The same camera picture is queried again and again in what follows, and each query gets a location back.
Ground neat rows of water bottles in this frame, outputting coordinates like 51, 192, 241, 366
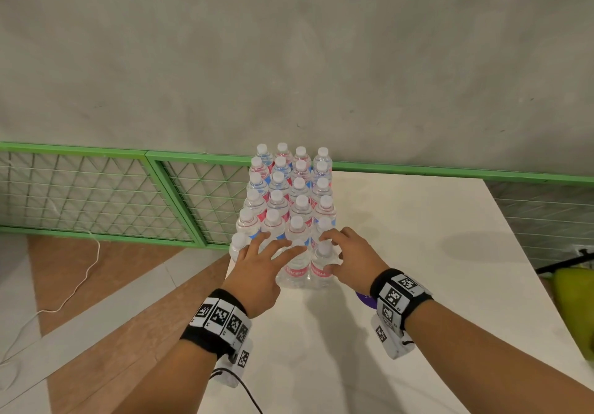
228, 143, 336, 289

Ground person's left forearm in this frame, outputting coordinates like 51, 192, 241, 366
111, 342, 219, 414

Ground wooden-backed green seat chair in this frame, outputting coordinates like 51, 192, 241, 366
533, 249, 594, 361

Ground thin black cable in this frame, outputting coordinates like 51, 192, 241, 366
209, 367, 265, 414

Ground person's left hand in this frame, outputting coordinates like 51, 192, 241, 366
222, 232, 308, 319

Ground white table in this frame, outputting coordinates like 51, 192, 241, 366
197, 171, 594, 414

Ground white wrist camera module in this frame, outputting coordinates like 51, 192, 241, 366
213, 338, 254, 389
370, 314, 416, 360

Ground person's right hand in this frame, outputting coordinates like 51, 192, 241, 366
319, 227, 390, 295

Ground person's right forearm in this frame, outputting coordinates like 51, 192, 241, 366
406, 300, 594, 414

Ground thin white cable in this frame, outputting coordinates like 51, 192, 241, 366
0, 230, 101, 391

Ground green metal mesh fence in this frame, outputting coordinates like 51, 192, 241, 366
0, 141, 594, 271

